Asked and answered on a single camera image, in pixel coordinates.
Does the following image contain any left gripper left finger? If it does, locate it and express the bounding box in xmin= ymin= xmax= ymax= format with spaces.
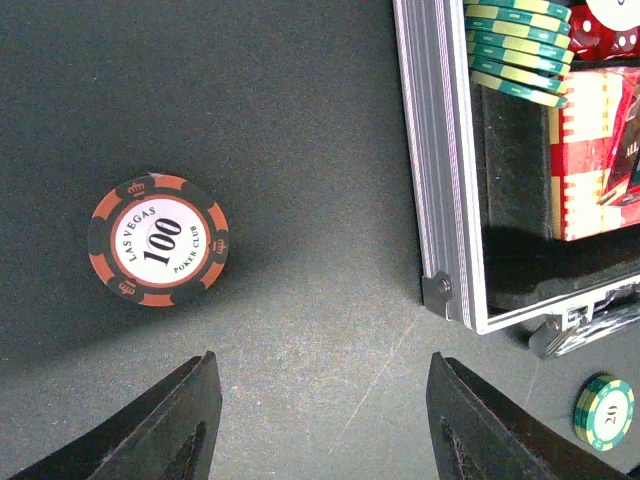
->
xmin=13 ymin=351 xmax=222 ymax=479

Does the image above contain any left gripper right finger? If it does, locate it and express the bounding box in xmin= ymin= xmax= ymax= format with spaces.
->
xmin=426 ymin=352 xmax=630 ymax=479

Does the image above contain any green poker chip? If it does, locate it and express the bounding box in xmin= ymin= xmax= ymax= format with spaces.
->
xmin=573 ymin=375 xmax=635 ymax=451

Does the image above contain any red black poker chip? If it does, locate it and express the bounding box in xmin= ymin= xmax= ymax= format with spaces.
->
xmin=88 ymin=173 xmax=230 ymax=307

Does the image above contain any aluminium poker case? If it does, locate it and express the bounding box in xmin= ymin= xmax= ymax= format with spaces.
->
xmin=393 ymin=1 xmax=639 ymax=358

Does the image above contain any red orange card deck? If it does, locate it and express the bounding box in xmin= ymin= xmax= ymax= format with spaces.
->
xmin=549 ymin=66 xmax=639 ymax=241

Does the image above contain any red die pair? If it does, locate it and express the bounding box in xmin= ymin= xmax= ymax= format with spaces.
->
xmin=569 ymin=1 xmax=639 ymax=61

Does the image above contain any white dealer button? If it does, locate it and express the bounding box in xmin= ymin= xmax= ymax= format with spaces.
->
xmin=586 ymin=0 xmax=640 ymax=31

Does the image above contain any green yellow chip stack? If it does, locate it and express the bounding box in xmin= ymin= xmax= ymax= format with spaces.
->
xmin=463 ymin=0 xmax=574 ymax=109

